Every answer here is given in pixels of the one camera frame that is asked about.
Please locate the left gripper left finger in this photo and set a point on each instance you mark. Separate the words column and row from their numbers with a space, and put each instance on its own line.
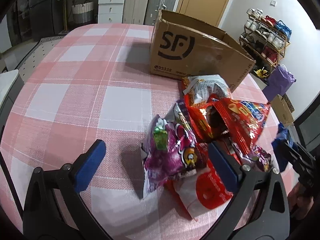
column 53, row 207

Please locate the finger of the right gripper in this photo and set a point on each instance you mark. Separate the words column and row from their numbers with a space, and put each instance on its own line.
column 283, row 136

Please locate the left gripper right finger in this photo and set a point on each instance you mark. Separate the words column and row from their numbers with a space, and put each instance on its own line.
column 258, row 209

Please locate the red triangular chips bag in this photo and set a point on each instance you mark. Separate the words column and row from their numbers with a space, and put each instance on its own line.
column 245, row 120

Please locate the red white balloon glue bag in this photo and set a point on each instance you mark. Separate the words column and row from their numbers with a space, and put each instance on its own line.
column 199, row 193

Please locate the right hand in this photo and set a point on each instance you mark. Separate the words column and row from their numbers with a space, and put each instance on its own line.
column 303, row 203

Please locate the small cardboard box on floor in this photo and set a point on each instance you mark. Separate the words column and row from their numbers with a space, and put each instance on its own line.
column 282, row 111

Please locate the purple gift bag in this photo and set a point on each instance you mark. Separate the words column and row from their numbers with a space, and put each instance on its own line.
column 279, row 81

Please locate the red cookie packet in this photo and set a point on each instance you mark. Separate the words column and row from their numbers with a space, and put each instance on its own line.
column 206, row 122

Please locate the wooden shoe rack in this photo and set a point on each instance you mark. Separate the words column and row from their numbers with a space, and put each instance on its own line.
column 266, row 40

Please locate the pink checked tablecloth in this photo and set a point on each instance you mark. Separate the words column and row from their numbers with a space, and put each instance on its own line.
column 96, row 84

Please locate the SF cardboard box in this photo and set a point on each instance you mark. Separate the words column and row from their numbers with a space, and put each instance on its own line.
column 183, row 46

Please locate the dotted floor mat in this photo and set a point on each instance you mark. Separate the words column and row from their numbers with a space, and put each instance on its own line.
column 33, row 58

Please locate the silver suitcase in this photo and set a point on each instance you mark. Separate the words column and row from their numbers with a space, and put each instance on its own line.
column 154, row 6

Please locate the black refrigerator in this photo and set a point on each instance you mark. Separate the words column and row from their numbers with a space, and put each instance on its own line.
column 34, row 19

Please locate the woven laundry basket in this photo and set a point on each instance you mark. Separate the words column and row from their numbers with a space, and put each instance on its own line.
column 83, row 13

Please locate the beige suitcase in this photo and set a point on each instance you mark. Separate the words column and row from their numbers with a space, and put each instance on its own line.
column 134, row 11

